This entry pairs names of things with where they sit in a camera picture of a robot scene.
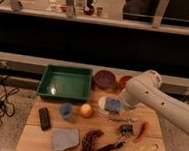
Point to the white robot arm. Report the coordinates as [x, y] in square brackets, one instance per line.
[144, 88]

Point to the blue plastic cup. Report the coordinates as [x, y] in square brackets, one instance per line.
[66, 110]

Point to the purple bowl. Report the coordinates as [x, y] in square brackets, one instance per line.
[104, 79]

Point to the green plastic tray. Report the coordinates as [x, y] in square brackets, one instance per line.
[65, 83]

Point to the orange fruit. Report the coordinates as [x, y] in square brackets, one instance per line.
[86, 110]

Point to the small dark toy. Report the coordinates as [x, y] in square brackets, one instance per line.
[126, 128]

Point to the wooden board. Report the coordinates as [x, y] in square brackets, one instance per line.
[33, 138]

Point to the dark red grape bunch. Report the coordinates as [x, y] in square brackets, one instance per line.
[89, 139]

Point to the black remote control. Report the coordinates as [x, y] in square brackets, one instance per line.
[44, 118]

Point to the grey-blue cloth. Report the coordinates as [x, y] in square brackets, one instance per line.
[65, 139]

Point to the red chili pepper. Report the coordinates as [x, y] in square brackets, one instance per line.
[144, 130]

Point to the black-handled brush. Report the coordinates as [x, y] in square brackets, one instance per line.
[117, 145]

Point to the black power adapter with cables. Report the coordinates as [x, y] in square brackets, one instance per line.
[7, 108]

